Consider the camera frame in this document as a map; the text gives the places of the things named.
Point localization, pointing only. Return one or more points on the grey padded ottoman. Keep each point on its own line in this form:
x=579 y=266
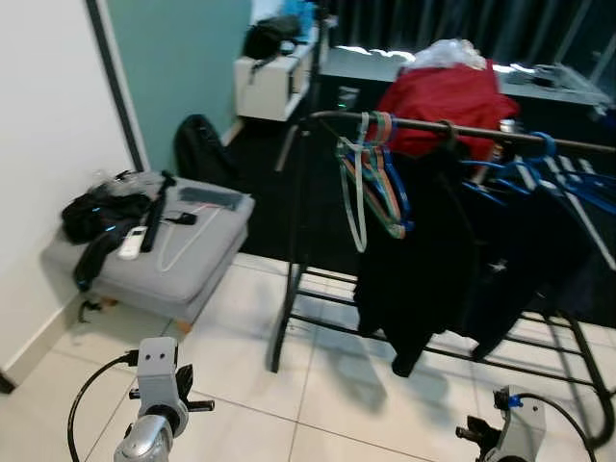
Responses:
x=202 y=250

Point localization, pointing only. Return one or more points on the white remote control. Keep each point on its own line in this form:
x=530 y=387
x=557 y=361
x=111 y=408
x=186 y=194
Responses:
x=132 y=243

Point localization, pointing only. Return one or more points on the black folded tripod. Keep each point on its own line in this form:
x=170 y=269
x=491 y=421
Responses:
x=156 y=212

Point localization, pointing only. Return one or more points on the black hung garment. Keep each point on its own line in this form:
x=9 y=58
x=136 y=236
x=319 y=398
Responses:
x=433 y=250

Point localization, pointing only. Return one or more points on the dark grey flat case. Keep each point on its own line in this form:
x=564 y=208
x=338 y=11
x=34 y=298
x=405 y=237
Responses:
x=210 y=197

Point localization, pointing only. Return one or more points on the black backpack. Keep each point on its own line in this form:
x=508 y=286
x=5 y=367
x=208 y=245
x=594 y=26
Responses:
x=202 y=149

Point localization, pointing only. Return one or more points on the white shelf unit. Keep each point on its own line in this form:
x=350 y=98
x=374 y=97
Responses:
x=269 y=91

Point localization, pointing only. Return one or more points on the black metal clothes rack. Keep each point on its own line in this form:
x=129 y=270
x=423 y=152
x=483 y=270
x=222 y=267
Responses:
x=423 y=123

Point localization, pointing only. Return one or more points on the red cloth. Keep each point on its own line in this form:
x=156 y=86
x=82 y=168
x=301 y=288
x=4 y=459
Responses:
x=443 y=106

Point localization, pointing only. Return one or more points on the black handbag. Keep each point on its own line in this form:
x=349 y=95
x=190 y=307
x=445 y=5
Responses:
x=269 y=38

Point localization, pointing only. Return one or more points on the white plastic bag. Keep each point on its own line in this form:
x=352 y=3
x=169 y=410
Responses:
x=448 y=53

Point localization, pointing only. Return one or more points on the blue bag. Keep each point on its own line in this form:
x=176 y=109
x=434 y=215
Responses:
x=298 y=12

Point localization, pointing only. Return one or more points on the dark curtain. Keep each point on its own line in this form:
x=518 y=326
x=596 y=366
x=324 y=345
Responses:
x=462 y=24

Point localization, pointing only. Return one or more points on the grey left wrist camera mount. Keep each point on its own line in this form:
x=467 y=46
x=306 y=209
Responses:
x=157 y=371

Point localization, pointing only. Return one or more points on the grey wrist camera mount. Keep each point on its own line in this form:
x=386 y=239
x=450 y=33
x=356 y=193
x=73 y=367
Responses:
x=525 y=423
x=157 y=371

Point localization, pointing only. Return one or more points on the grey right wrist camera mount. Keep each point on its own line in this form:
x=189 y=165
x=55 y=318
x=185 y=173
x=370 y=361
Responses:
x=525 y=423

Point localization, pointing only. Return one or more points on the black wall trim strip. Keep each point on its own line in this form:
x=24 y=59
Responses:
x=115 y=87

